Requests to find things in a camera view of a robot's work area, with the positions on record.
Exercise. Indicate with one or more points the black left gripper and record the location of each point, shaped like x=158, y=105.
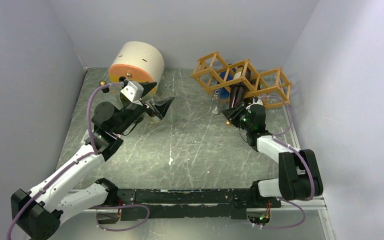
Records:
x=160, y=107

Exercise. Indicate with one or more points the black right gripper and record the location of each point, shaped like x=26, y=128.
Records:
x=233, y=114

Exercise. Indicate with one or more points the dark bottle gold foil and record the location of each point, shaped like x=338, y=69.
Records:
x=237, y=90

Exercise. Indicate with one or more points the dark green wine bottle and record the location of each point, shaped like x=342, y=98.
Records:
x=123, y=81

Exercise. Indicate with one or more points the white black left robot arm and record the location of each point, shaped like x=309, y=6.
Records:
x=41, y=210

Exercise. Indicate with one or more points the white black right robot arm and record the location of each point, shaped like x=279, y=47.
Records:
x=298, y=172

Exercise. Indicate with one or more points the blue labelled clear bottle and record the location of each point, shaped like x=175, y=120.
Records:
x=220, y=96

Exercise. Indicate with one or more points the wooden wine rack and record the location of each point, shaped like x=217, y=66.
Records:
x=213, y=72

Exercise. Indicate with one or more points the white orange yellow bread box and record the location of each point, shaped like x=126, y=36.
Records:
x=137, y=61

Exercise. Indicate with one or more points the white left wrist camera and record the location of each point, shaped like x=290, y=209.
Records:
x=132, y=91

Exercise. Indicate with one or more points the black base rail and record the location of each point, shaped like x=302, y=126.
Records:
x=188, y=203

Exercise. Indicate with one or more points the aluminium frame rail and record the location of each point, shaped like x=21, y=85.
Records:
x=257, y=217

